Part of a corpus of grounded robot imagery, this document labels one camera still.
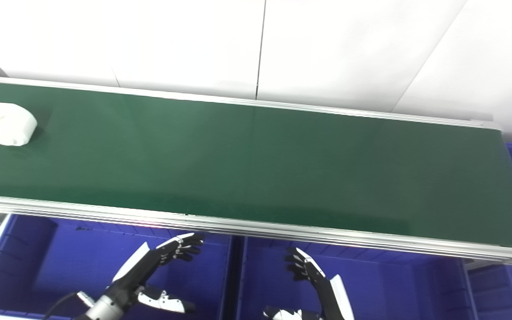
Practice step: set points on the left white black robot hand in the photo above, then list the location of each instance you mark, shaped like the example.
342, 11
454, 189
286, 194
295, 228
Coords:
136, 271

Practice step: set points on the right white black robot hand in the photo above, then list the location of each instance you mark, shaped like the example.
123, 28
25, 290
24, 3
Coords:
327, 298

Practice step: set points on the white plastic part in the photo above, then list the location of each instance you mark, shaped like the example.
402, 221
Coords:
7, 123

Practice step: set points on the green conveyor belt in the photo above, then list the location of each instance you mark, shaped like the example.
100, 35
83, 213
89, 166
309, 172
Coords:
256, 164

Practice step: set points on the aluminium conveyor side rail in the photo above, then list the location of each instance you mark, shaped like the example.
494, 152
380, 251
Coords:
256, 229
238, 101

